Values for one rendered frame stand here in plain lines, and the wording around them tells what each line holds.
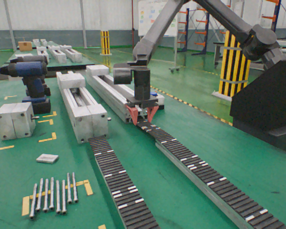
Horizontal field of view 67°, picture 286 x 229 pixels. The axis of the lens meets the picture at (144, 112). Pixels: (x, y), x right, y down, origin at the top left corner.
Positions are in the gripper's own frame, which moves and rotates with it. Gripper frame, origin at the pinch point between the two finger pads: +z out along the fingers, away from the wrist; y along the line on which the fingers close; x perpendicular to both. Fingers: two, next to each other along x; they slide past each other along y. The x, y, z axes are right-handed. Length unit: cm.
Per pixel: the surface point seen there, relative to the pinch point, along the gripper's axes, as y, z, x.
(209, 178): 0.6, -0.9, 37.5
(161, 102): -15.7, -1.5, -13.4
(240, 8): -259, -65, -205
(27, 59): 37, -18, -60
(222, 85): -252, 57, -215
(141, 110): -2.1, -2.1, -5.5
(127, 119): 3.1, 1.8, -8.0
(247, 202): -0.9, -1.1, 46.3
